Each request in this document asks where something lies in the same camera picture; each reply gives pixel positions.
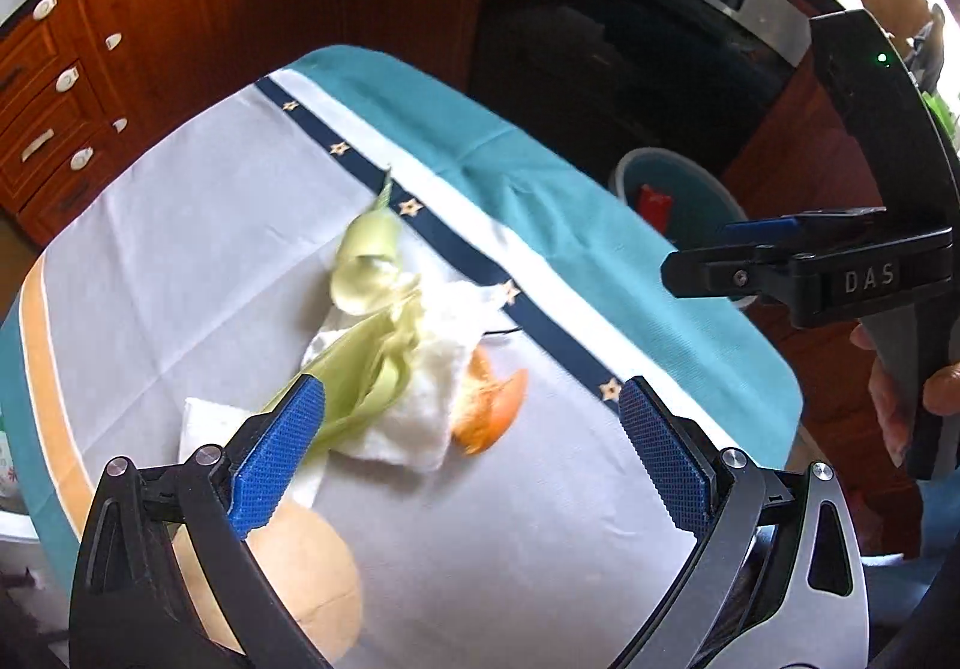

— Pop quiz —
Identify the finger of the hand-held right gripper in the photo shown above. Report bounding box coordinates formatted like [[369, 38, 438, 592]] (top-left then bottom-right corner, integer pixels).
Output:
[[660, 241, 800, 301], [724, 208, 886, 244]]

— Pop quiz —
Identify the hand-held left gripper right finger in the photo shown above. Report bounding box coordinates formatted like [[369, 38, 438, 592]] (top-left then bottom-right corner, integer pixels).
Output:
[[618, 375, 871, 669]]

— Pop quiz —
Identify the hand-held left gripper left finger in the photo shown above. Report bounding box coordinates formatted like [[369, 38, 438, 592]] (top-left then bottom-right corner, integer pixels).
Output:
[[69, 373, 331, 669]]

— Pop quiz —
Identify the teal round bin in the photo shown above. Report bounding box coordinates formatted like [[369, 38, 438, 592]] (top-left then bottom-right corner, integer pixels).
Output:
[[613, 148, 751, 310]]

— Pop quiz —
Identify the red chip packet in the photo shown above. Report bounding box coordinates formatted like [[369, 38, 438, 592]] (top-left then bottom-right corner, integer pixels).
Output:
[[637, 184, 672, 235]]

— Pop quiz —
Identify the pale green corn husk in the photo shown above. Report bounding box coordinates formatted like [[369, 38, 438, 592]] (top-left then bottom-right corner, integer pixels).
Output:
[[259, 168, 425, 460]]

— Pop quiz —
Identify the orange peel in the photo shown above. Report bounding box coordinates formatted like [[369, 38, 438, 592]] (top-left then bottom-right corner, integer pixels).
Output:
[[450, 346, 530, 456]]

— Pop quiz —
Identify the person's right hand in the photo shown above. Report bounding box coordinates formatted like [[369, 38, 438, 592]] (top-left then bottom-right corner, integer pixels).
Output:
[[851, 324, 960, 467]]

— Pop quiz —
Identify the plain wooden cabinet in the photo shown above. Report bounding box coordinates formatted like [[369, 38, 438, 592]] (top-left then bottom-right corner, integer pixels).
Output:
[[720, 65, 923, 557]]

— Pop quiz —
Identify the black built-in oven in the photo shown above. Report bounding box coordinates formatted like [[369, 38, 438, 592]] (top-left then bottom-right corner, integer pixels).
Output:
[[469, 0, 841, 182]]

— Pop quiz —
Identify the striped teal white tablecloth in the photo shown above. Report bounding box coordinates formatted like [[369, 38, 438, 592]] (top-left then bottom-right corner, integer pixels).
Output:
[[0, 44, 807, 669]]

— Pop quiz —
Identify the person's jeans leg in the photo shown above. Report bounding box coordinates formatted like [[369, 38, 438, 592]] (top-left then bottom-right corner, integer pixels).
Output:
[[859, 478, 960, 587]]

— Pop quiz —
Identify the wooden cabinet with drawers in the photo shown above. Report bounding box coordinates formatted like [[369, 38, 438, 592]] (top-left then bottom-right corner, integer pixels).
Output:
[[0, 0, 496, 242]]

